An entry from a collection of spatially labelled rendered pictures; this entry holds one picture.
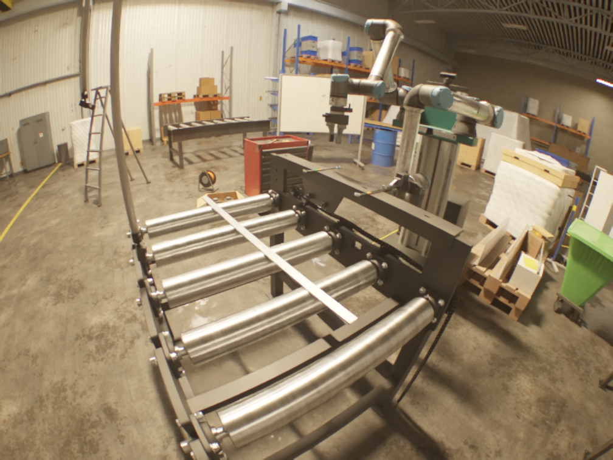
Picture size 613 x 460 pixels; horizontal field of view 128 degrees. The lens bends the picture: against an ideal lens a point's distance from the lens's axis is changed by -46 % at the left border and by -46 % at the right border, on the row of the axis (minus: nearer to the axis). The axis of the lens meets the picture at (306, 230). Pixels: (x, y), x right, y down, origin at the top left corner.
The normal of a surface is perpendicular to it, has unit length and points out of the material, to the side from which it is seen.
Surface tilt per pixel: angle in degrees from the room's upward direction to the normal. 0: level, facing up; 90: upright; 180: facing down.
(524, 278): 90
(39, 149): 90
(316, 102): 90
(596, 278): 101
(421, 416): 0
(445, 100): 90
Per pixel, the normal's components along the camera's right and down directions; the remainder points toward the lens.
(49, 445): 0.06, -0.88
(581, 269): -0.88, 0.33
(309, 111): 0.19, 0.47
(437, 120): -0.75, 0.28
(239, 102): 0.59, 0.41
